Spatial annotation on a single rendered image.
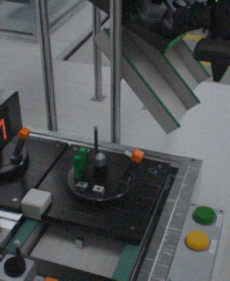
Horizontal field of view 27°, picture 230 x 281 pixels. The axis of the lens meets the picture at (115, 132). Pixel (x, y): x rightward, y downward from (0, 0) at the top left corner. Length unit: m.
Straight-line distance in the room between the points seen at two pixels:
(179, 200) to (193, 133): 0.41
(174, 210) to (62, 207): 0.22
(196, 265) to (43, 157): 0.42
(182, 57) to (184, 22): 0.56
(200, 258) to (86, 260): 0.21
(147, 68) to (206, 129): 0.31
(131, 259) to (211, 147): 0.53
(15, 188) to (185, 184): 0.36
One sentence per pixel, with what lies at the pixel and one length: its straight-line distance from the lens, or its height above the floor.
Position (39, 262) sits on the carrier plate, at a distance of 0.87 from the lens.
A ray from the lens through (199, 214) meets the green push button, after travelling 0.95.
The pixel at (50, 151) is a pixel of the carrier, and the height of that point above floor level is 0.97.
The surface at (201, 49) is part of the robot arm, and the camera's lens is 0.75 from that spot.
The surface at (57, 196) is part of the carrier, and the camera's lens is 0.99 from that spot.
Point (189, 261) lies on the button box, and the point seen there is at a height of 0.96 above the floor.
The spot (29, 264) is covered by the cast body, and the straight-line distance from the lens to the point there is 0.71.
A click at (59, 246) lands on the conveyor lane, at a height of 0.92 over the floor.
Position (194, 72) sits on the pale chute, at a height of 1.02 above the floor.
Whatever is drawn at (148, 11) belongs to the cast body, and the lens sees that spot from 1.05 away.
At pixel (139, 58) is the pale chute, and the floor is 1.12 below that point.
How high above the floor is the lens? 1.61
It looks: 33 degrees down
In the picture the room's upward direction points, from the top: straight up
